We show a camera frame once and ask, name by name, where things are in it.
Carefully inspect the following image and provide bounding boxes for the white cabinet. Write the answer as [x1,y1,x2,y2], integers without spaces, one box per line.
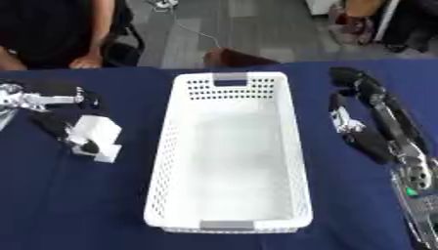
[302,0,346,17]

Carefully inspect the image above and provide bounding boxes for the white perforated plastic basket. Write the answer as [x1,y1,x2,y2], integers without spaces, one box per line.
[142,71,315,235]

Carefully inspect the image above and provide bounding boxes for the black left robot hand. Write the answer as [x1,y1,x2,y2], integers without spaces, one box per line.
[22,79,105,156]

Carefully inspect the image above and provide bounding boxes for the white pole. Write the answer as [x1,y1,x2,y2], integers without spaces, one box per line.
[371,0,403,43]

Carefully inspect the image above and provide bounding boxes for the brown chair back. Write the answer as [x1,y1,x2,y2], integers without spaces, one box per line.
[201,47,283,69]

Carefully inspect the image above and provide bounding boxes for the red patterned bag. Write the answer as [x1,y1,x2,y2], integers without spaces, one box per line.
[327,4,380,46]

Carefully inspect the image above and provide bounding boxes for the white floor cable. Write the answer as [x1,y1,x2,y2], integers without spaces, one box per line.
[149,0,225,50]

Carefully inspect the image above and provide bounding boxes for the white rectangular block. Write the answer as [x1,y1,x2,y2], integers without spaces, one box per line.
[63,114,125,164]

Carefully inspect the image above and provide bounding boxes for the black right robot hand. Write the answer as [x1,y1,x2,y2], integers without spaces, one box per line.
[327,66,431,165]

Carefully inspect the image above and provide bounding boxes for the black office chair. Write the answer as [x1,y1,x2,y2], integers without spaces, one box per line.
[101,0,148,68]

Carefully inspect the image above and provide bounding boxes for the person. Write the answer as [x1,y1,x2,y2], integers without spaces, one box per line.
[0,0,120,71]

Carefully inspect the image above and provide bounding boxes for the person's hand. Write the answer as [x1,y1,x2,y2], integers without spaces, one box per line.
[66,53,107,70]

